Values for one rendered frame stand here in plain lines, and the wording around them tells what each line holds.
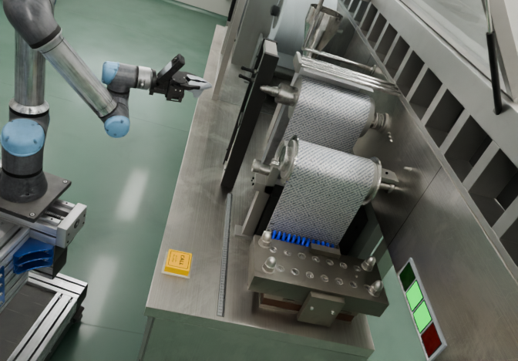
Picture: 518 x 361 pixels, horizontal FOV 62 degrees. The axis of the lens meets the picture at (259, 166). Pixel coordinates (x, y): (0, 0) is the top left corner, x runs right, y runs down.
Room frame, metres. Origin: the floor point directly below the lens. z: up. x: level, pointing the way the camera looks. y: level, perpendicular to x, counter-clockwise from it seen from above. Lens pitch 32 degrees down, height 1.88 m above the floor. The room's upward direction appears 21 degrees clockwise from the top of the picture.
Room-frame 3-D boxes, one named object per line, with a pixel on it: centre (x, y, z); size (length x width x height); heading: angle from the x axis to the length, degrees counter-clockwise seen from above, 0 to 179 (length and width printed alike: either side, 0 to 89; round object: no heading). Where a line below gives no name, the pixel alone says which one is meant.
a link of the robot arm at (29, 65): (1.15, 0.77, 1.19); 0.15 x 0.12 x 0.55; 27
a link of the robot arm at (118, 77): (1.27, 0.54, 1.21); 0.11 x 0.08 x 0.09; 117
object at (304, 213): (1.06, -0.20, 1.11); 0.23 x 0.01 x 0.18; 102
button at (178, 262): (0.89, 0.12, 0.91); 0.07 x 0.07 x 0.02; 12
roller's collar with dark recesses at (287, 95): (1.33, 0.00, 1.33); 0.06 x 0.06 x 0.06; 12
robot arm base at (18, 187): (1.03, 0.71, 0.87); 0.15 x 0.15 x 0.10
